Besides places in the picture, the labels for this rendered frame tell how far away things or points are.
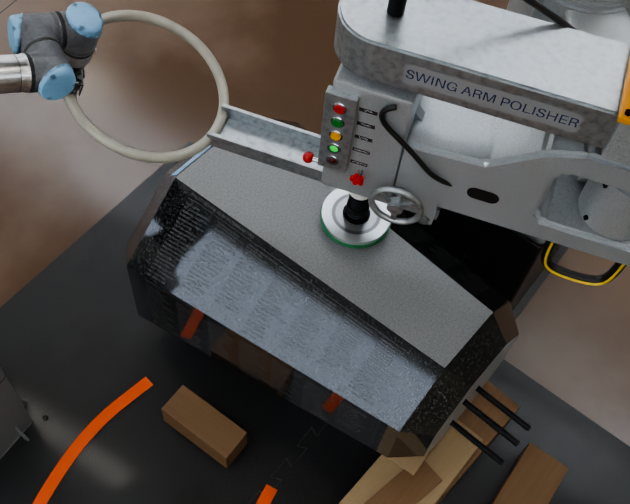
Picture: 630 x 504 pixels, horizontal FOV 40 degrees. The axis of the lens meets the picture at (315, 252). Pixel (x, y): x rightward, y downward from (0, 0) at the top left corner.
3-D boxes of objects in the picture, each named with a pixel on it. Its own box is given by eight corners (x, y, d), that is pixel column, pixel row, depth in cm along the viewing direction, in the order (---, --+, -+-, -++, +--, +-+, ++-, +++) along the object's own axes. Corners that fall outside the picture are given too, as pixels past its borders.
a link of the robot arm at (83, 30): (58, -1, 205) (99, -3, 211) (50, 30, 216) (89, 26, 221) (70, 33, 203) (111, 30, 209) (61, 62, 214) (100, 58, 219)
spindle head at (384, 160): (462, 169, 247) (501, 58, 209) (443, 229, 236) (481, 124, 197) (342, 132, 251) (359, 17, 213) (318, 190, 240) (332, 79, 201)
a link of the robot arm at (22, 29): (19, 38, 196) (72, 34, 203) (3, 5, 201) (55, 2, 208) (17, 69, 203) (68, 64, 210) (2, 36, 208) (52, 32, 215)
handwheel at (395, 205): (426, 205, 236) (436, 172, 223) (416, 234, 231) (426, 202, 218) (373, 189, 238) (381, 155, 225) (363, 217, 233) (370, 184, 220)
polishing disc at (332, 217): (307, 220, 261) (307, 217, 260) (347, 176, 271) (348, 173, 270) (364, 257, 256) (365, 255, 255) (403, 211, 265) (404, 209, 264)
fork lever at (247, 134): (449, 178, 250) (453, 167, 245) (433, 230, 240) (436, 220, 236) (227, 105, 256) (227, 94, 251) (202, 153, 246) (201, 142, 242)
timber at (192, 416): (163, 420, 318) (160, 408, 308) (184, 396, 323) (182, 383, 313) (226, 469, 310) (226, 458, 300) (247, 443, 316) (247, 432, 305)
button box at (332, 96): (348, 166, 228) (360, 93, 204) (345, 173, 227) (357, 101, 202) (320, 157, 229) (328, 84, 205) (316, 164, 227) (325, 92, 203)
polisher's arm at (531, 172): (628, 231, 244) (707, 119, 202) (617, 298, 232) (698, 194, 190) (381, 155, 252) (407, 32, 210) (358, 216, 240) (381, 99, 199)
